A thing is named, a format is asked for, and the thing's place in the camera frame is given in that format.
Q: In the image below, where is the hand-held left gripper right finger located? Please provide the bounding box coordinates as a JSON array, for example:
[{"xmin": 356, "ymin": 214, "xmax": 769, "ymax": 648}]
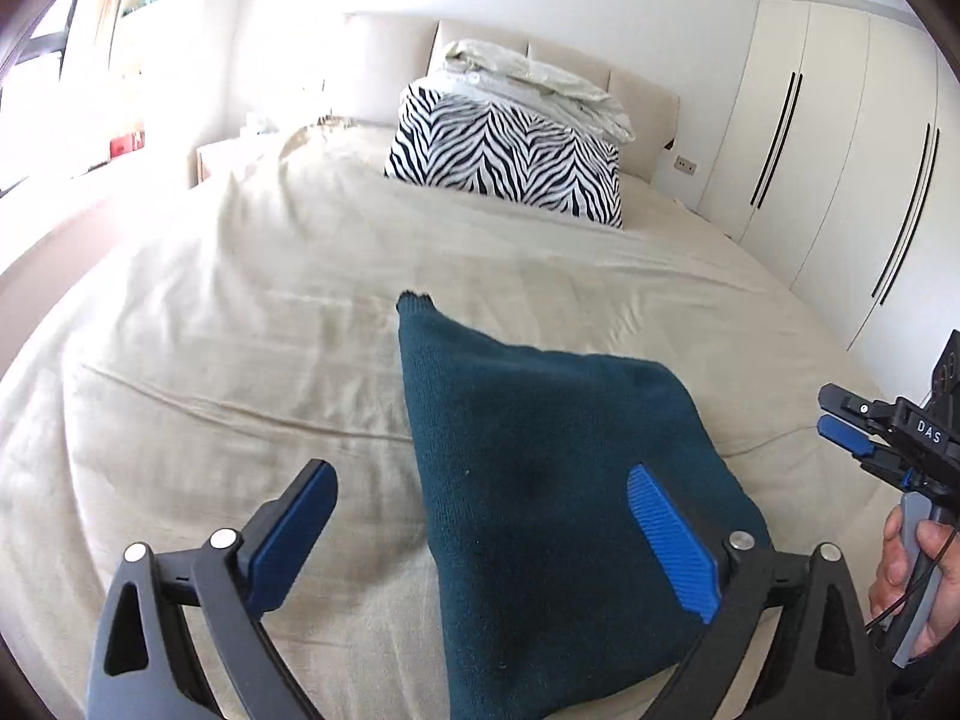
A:
[{"xmin": 626, "ymin": 463, "xmax": 897, "ymax": 720}]

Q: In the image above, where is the white wardrobe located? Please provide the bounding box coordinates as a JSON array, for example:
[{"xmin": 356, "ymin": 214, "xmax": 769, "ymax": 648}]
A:
[{"xmin": 697, "ymin": 0, "xmax": 960, "ymax": 391}]

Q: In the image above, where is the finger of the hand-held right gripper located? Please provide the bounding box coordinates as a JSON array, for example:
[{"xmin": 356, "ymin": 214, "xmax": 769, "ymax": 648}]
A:
[
  {"xmin": 815, "ymin": 414, "xmax": 901, "ymax": 467},
  {"xmin": 817, "ymin": 382, "xmax": 895, "ymax": 428}
]

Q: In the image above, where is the person's right forearm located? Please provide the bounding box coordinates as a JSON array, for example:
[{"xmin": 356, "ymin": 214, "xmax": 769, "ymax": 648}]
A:
[{"xmin": 889, "ymin": 637, "xmax": 960, "ymax": 720}]

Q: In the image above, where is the person's right hand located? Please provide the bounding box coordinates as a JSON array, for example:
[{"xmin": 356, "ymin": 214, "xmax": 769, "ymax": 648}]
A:
[{"xmin": 868, "ymin": 502, "xmax": 960, "ymax": 653}]

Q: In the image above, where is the crumpled white pillow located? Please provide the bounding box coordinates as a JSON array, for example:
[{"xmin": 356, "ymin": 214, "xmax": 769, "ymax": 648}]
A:
[{"xmin": 435, "ymin": 39, "xmax": 637, "ymax": 143}]

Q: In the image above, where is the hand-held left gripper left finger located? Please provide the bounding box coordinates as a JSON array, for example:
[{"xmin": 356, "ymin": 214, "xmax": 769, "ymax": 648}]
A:
[{"xmin": 84, "ymin": 459, "xmax": 340, "ymax": 720}]

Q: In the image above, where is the window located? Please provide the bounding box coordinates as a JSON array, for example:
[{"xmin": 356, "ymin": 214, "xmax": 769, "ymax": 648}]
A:
[{"xmin": 0, "ymin": 0, "xmax": 151, "ymax": 200}]

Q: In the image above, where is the zebra print pillow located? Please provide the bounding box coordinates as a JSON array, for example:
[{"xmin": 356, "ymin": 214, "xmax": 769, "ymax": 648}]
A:
[{"xmin": 384, "ymin": 79, "xmax": 625, "ymax": 230}]

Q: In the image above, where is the dark teal knit sweater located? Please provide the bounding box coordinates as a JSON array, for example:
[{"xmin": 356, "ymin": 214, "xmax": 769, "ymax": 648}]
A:
[{"xmin": 395, "ymin": 291, "xmax": 773, "ymax": 720}]

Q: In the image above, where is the black wardrobe handle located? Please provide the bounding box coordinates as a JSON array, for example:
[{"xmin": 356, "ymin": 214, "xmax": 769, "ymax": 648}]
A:
[
  {"xmin": 757, "ymin": 73, "xmax": 804, "ymax": 206},
  {"xmin": 879, "ymin": 127, "xmax": 941, "ymax": 306},
  {"xmin": 750, "ymin": 73, "xmax": 797, "ymax": 203},
  {"xmin": 871, "ymin": 122, "xmax": 933, "ymax": 299}
]

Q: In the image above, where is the bed with beige sheet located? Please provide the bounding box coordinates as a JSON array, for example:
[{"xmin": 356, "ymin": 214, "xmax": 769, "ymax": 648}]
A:
[{"xmin": 0, "ymin": 120, "xmax": 882, "ymax": 720}]

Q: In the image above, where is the white nightstand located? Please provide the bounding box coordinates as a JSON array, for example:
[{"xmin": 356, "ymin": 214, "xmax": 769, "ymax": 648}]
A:
[{"xmin": 196, "ymin": 136, "xmax": 263, "ymax": 188}]

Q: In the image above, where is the beige padded headboard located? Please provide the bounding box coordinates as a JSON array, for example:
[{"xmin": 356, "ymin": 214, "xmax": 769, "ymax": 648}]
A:
[{"xmin": 341, "ymin": 11, "xmax": 680, "ymax": 181}]

